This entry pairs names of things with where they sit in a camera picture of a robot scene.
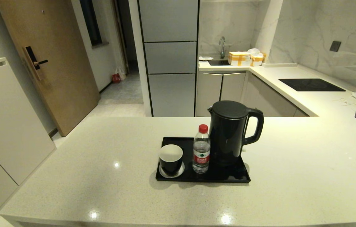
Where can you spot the water bottle red label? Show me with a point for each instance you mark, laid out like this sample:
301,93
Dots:
201,153

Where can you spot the black cup white inside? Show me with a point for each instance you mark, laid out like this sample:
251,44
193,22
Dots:
170,159

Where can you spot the black electric kettle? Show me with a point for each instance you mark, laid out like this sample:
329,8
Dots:
228,132

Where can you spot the beige sink cabinet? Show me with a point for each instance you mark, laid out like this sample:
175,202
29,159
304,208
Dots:
222,90

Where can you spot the grey refrigerator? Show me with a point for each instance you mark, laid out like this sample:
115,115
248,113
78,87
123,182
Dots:
171,56

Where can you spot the white round saucer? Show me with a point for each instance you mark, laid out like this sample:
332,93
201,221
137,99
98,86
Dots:
181,171

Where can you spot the white cloth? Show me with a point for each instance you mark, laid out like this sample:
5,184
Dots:
205,58

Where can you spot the dark sink basin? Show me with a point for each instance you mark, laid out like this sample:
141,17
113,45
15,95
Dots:
218,62

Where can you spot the white plastic bag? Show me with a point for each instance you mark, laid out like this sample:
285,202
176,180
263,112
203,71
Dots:
121,72

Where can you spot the red bag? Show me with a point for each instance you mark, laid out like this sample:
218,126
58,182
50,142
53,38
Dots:
116,78

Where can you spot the black rectangular tray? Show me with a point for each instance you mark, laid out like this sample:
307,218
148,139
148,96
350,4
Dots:
222,176

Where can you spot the chrome faucet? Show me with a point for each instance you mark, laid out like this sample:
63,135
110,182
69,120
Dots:
222,45

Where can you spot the cardboard box yellow tape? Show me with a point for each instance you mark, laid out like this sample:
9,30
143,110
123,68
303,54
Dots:
239,59

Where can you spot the beige counter cabinet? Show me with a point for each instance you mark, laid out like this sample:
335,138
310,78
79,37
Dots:
269,94

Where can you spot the small parcel yellow tape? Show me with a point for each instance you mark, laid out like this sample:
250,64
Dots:
257,57

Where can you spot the dark window pane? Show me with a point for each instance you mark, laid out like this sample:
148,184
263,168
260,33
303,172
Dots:
91,22

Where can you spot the black induction cooktop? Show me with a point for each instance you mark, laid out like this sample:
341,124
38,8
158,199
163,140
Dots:
311,85

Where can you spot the wooden door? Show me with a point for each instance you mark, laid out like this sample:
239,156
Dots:
45,69

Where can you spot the white tall cabinet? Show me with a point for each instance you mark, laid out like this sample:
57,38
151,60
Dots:
4,126

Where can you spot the grey wall socket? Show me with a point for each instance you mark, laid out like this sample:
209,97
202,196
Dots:
335,46

